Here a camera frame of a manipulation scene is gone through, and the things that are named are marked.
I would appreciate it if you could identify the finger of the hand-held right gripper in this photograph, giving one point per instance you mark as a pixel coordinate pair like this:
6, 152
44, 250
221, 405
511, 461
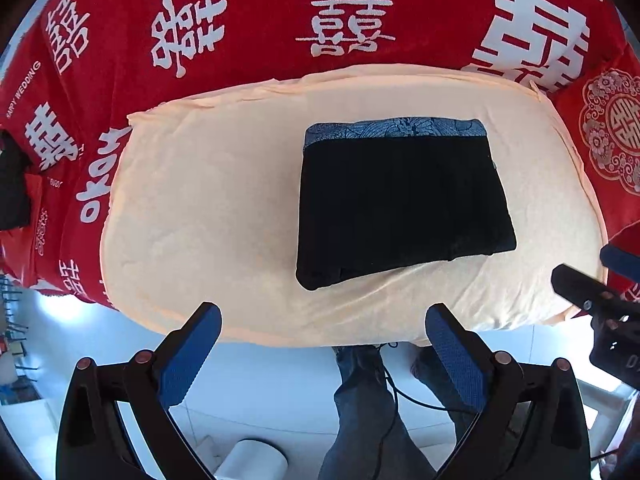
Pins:
622, 260
580, 287

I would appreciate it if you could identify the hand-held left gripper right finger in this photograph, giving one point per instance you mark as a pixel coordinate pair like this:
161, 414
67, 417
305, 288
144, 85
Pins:
456, 360

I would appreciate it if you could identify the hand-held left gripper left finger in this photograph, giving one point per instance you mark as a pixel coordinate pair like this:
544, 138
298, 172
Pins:
192, 355

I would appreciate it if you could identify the black pants with blue waistband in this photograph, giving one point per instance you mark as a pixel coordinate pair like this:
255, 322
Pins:
400, 200

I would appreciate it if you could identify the person's right leg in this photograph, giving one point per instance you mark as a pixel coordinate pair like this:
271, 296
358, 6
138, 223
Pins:
427, 375

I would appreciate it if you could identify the person's leg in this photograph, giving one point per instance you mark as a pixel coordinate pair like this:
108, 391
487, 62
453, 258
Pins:
365, 420
427, 375

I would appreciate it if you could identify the person's left leg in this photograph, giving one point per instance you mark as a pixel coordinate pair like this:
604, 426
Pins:
365, 420

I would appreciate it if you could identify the white cylindrical bin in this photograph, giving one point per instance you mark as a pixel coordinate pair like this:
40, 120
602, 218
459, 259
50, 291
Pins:
255, 460

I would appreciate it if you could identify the red round-patterned pillow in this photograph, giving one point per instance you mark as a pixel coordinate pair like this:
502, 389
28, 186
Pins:
612, 125

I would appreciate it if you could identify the peach cloth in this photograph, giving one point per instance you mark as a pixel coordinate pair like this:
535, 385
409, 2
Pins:
210, 200

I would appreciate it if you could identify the dark metal rack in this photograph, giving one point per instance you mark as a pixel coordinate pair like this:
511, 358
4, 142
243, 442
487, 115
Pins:
12, 320

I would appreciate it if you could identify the black cloth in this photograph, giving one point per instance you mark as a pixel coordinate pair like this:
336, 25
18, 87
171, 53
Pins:
14, 185

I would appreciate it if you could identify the red printed blanket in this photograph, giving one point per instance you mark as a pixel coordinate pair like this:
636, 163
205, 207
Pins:
260, 5

